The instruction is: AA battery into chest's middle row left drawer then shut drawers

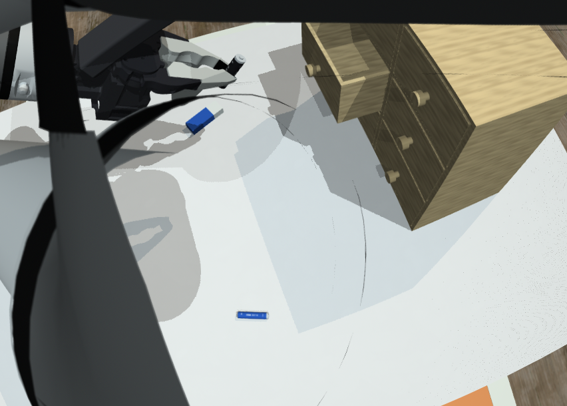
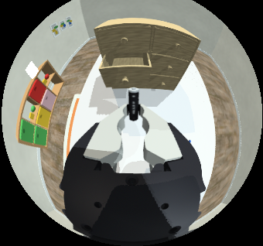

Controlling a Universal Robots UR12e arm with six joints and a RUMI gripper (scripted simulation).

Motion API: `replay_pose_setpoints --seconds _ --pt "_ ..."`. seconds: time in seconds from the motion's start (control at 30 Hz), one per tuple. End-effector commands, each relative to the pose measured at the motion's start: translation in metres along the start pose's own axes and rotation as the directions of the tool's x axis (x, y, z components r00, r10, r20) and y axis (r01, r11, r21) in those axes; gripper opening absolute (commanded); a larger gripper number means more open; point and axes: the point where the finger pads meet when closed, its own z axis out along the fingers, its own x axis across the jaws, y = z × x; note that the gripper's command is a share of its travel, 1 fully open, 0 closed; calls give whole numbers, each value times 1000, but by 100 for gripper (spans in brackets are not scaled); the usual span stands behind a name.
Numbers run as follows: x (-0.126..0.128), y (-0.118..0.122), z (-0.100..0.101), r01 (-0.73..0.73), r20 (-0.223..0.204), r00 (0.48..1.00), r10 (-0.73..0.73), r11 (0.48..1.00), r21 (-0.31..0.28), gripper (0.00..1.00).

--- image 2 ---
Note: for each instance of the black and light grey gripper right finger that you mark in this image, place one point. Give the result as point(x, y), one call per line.
point(165, 144)

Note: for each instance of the black aa battery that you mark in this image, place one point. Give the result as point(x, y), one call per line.
point(133, 94)

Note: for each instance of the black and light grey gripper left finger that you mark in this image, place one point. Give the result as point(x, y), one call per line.
point(101, 143)

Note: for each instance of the brown wooden chest of drawers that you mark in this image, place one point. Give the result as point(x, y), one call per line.
point(146, 22)

